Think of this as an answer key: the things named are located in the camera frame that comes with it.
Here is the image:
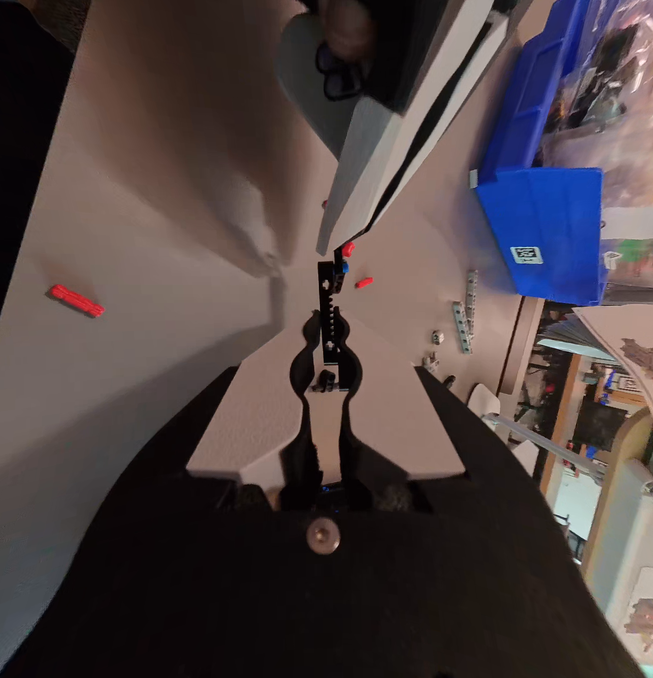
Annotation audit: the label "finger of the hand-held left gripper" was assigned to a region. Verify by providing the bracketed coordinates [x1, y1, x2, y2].
[316, 0, 495, 256]
[364, 15, 514, 235]

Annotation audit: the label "person's left hand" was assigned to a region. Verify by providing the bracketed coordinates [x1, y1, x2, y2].
[318, 0, 377, 59]

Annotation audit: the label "dark trousers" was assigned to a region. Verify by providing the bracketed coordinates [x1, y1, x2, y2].
[0, 0, 91, 366]

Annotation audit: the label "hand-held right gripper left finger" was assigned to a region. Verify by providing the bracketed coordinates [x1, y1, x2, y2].
[186, 310, 324, 512]

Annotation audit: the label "lego instruction book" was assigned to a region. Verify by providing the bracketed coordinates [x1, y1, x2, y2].
[572, 303, 653, 668]

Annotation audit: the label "long grey lego beam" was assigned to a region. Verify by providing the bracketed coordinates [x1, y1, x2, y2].
[465, 269, 480, 340]
[452, 301, 474, 355]

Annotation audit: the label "black lego gear rack assembly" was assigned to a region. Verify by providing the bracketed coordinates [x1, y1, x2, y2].
[316, 249, 352, 367]

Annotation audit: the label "clear plastic parts bag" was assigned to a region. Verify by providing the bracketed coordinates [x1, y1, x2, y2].
[538, 0, 653, 289]

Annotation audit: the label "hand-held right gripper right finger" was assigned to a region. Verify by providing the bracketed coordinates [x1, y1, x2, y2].
[334, 313, 471, 512]

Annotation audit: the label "blue plastic bin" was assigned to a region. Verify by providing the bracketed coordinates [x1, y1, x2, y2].
[475, 0, 608, 308]

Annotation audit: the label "white book stand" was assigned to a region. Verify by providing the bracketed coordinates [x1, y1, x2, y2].
[467, 382, 653, 626]

